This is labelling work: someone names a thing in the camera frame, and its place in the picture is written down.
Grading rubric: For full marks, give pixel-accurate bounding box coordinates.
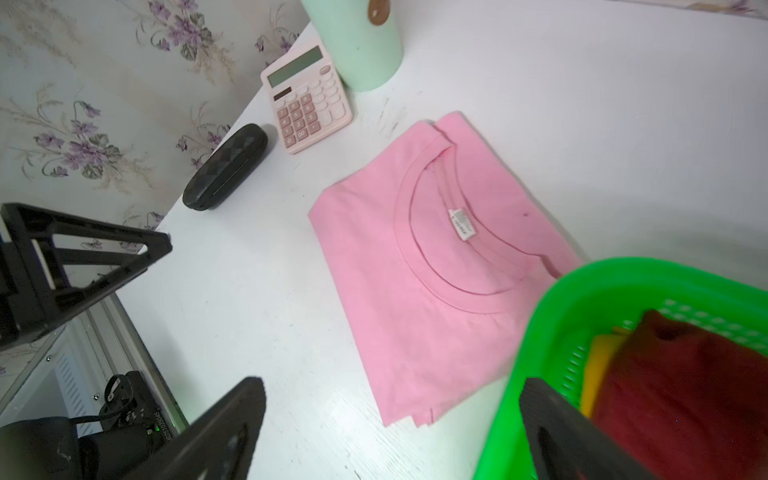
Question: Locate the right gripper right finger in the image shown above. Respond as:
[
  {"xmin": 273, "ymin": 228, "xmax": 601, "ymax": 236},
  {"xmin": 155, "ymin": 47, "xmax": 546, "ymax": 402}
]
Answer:
[{"xmin": 519, "ymin": 378, "xmax": 655, "ymax": 480}]

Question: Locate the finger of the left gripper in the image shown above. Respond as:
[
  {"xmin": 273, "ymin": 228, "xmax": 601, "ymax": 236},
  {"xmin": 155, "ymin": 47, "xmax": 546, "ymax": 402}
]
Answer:
[{"xmin": 1, "ymin": 203, "xmax": 172, "ymax": 336}]

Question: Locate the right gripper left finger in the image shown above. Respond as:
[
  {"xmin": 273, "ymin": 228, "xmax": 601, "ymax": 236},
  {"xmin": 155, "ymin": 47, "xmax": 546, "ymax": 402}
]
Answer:
[{"xmin": 126, "ymin": 377, "xmax": 267, "ymax": 480}]

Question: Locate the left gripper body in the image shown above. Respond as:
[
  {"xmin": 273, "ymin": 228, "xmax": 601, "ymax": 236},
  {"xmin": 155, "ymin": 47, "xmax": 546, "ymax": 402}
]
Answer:
[{"xmin": 1, "ymin": 243, "xmax": 36, "ymax": 348}]

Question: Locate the yellow t-shirt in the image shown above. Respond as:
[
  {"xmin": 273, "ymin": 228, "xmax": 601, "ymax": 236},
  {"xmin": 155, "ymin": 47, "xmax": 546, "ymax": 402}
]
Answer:
[{"xmin": 580, "ymin": 327, "xmax": 632, "ymax": 418}]

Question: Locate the green plastic basket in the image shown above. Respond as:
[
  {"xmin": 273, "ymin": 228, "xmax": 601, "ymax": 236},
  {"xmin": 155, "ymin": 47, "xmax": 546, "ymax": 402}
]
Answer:
[{"xmin": 474, "ymin": 257, "xmax": 767, "ymax": 479}]

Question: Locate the dark red t-shirt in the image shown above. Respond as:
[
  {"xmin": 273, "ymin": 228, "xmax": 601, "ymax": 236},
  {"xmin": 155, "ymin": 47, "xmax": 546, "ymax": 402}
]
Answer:
[{"xmin": 590, "ymin": 310, "xmax": 767, "ymax": 479}]

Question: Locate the pink folded t-shirt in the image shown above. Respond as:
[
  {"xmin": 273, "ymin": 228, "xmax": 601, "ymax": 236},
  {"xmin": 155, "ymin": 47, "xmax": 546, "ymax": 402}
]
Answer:
[{"xmin": 308, "ymin": 112, "xmax": 582, "ymax": 426}]

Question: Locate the pink calculator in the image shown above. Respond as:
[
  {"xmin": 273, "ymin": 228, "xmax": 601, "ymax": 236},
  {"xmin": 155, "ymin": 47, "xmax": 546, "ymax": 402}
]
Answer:
[{"xmin": 261, "ymin": 40, "xmax": 353, "ymax": 154}]

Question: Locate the mint green pen cup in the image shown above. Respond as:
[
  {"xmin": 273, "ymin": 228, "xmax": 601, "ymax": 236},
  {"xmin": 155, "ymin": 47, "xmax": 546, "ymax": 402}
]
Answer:
[{"xmin": 302, "ymin": 0, "xmax": 404, "ymax": 92}]

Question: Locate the aluminium frame rail front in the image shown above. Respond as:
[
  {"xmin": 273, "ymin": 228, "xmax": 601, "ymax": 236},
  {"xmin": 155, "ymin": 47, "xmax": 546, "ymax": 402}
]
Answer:
[{"xmin": 1, "ymin": 294, "xmax": 188, "ymax": 436}]

